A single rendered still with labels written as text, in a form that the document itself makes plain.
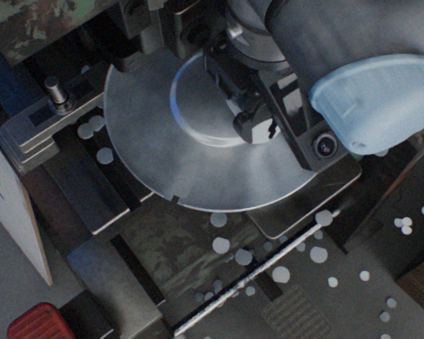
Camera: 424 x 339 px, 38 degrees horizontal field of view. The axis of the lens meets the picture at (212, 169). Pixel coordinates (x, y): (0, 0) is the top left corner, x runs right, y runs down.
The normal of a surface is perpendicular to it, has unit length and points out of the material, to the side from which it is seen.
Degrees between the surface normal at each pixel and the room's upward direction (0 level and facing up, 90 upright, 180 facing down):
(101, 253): 0
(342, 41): 25
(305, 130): 33
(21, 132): 0
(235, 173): 2
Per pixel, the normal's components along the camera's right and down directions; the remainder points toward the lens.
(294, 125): 0.27, 0.14
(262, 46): -0.21, 0.92
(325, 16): -0.46, -0.08
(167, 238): -0.02, -0.35
